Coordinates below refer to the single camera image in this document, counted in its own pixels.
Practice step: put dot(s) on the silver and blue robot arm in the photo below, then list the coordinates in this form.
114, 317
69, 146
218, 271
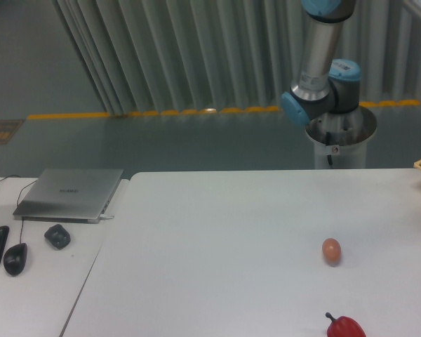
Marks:
317, 63

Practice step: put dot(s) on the red bell pepper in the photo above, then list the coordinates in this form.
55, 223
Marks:
343, 327

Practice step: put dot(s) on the brown egg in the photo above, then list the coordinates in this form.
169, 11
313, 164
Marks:
331, 251

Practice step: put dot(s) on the silver closed laptop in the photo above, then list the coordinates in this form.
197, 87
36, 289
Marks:
70, 195

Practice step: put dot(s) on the small black plastic holder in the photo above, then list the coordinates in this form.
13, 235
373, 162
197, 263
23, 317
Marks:
58, 237

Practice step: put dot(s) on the black computer mouse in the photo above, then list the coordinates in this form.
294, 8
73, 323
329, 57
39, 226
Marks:
15, 259

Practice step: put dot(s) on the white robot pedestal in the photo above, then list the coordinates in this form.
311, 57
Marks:
340, 141

